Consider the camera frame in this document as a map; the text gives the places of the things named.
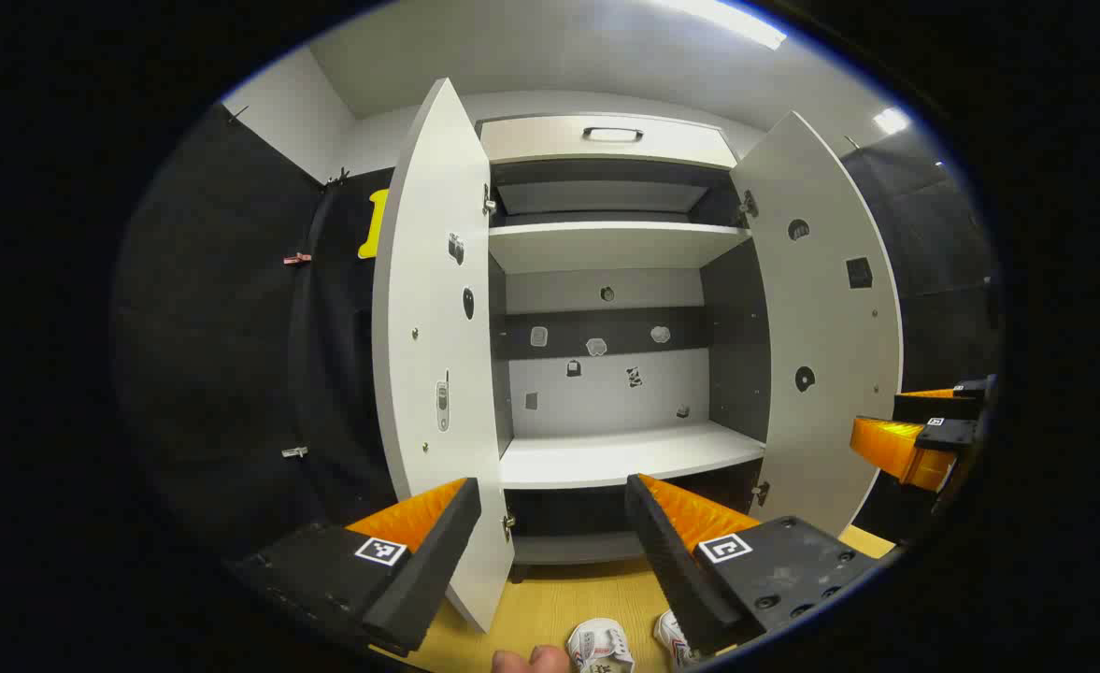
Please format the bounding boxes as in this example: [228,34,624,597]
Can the black backdrop cloth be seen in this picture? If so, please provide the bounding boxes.
[115,101,401,599]
[839,140,1004,543]

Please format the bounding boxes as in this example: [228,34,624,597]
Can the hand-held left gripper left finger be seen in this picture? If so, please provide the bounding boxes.
[232,477,483,658]

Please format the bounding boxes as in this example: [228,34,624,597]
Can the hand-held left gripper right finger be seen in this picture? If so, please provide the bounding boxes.
[624,473,885,655]

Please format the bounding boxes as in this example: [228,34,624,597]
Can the white cabinet shelf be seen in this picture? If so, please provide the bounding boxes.
[500,421,767,490]
[489,222,751,275]

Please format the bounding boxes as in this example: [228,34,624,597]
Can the white shoe cabinet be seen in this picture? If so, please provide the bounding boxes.
[477,112,775,585]

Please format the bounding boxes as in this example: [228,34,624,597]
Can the white cabinet drawer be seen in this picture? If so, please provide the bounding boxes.
[479,114,737,169]

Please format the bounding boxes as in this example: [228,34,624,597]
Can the long ceiling light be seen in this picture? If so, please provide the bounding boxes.
[662,0,789,50]

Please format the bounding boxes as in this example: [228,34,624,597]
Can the white cabinet door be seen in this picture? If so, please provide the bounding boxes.
[370,78,516,635]
[729,110,904,538]

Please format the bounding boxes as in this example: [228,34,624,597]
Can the white canvas shoe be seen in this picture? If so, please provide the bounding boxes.
[566,619,636,673]
[654,609,700,669]

